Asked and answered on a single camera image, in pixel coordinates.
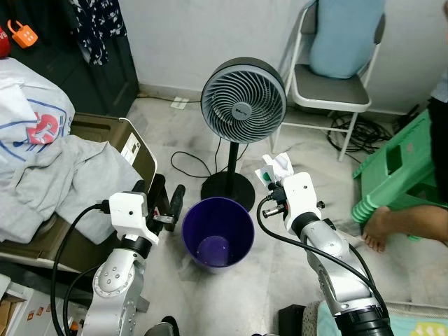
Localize person in black shorts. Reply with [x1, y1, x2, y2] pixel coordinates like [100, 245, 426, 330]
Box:
[363, 73, 448, 254]

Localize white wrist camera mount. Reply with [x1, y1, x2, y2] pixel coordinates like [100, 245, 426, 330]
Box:
[279, 173, 323, 237]
[108, 190, 161, 246]

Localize short black left arm cable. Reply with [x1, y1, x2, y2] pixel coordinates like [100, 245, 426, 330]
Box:
[63, 265, 107, 336]

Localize green plastic stool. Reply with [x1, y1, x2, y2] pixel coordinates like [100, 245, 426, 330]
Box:
[349, 108, 448, 226]

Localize black fan power cord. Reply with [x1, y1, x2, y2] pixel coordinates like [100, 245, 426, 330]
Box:
[171, 149, 226, 181]

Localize white printed shirt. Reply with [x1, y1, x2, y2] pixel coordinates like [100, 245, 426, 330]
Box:
[0, 57, 76, 167]

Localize white printed carton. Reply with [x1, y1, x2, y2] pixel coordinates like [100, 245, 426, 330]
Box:
[0, 273, 51, 336]

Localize purple waste bin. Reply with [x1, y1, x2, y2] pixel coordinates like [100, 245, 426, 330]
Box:
[181, 197, 256, 271]

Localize dark floral garment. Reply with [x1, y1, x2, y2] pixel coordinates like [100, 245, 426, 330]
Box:
[69, 0, 128, 68]

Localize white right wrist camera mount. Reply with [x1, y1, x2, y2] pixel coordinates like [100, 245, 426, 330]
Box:
[279, 173, 323, 237]

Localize long black left arm cable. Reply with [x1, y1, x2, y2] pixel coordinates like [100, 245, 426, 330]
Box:
[50, 202, 113, 336]

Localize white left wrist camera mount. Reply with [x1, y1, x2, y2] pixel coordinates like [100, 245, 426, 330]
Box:
[108, 190, 161, 246]

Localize orange padlock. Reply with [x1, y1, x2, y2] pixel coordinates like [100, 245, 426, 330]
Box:
[7, 19, 39, 49]

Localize olive brown box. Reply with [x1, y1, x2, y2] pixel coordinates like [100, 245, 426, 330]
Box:
[0, 114, 159, 272]

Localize light blue cushion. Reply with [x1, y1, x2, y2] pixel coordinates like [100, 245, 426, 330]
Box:
[309, 0, 386, 80]

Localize white folding chair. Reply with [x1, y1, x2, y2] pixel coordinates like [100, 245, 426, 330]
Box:
[269, 0, 388, 164]

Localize black cable bundle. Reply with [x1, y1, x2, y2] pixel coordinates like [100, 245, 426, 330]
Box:
[328, 111, 394, 156]

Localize white tissue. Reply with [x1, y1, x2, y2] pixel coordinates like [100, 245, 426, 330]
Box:
[253, 152, 295, 187]

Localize grey pedestal fan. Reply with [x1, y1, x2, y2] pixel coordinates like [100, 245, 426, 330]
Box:
[200, 57, 288, 213]

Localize black wardrobe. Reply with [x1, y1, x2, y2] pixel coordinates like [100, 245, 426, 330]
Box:
[0, 0, 141, 118]

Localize grey sweatshirt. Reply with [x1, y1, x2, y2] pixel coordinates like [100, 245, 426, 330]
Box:
[0, 133, 142, 244]

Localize robot left leg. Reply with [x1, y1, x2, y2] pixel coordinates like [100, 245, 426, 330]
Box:
[149, 316, 180, 336]

